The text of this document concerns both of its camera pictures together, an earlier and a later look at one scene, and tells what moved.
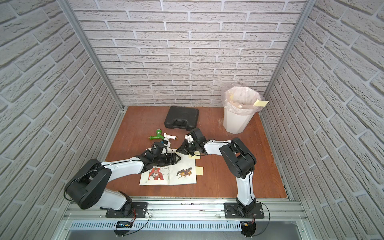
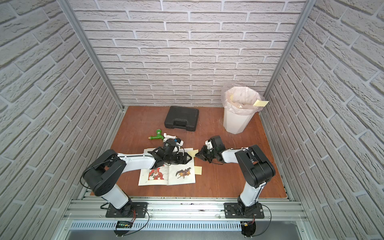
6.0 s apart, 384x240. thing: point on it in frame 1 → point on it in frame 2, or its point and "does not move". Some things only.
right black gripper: (183, 148) → (201, 154)
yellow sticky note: (199, 170) does not move
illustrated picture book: (182, 172) does not move
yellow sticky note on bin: (261, 103) does not move
